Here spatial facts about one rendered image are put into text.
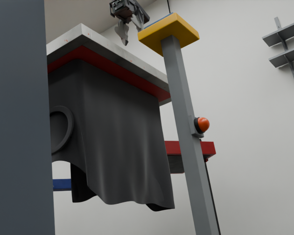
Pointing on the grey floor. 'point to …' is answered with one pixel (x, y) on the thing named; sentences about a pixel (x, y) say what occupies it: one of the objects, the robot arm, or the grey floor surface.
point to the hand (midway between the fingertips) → (133, 39)
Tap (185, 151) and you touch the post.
